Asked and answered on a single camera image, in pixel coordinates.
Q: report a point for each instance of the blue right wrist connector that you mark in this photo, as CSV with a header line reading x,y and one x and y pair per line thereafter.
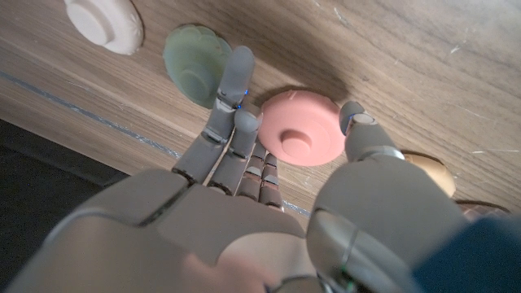
x,y
480,260

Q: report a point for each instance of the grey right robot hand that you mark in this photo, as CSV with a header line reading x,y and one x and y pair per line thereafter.
x,y
203,228

